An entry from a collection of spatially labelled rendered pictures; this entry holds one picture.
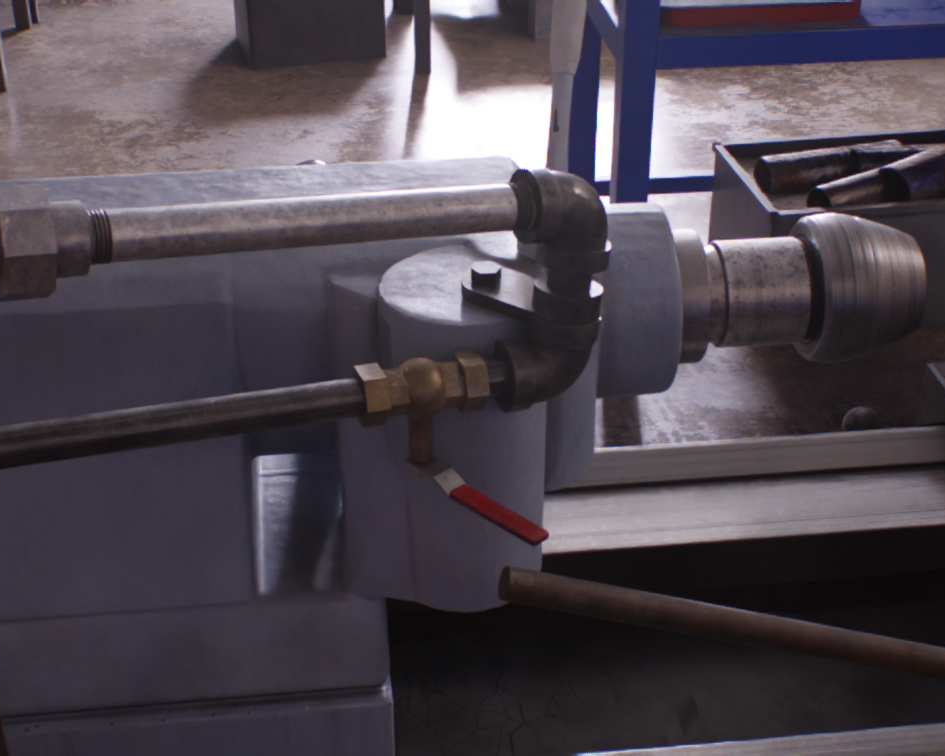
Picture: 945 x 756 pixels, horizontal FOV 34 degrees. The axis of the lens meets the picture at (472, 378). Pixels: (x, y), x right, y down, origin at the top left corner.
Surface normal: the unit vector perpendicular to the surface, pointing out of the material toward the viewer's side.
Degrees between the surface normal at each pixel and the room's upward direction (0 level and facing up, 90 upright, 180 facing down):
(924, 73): 0
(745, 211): 90
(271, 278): 55
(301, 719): 89
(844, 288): 62
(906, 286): 67
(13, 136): 0
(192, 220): 45
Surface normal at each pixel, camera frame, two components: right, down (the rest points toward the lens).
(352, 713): 0.12, 0.49
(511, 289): 0.00, -0.86
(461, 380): 0.36, 0.11
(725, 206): -0.99, 0.09
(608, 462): 0.09, -0.26
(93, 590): 0.11, 0.11
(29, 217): 0.43, -0.11
